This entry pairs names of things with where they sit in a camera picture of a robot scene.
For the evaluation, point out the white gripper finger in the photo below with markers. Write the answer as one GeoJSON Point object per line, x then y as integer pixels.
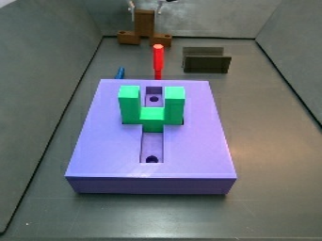
{"type": "Point", "coordinates": [159, 6]}
{"type": "Point", "coordinates": [131, 8]}

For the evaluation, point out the brown T-shaped block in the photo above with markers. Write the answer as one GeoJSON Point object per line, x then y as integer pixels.
{"type": "Point", "coordinates": [145, 30]}

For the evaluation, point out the purple base board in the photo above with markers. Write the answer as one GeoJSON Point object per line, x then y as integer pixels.
{"type": "Point", "coordinates": [185, 160]}

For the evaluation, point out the red cylindrical peg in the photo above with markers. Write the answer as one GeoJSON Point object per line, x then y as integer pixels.
{"type": "Point", "coordinates": [158, 60]}

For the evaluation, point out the blue cylindrical peg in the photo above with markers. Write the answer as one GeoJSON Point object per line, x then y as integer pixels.
{"type": "Point", "coordinates": [121, 73]}

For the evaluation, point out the green U-shaped block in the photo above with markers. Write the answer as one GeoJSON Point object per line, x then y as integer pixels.
{"type": "Point", "coordinates": [153, 117]}

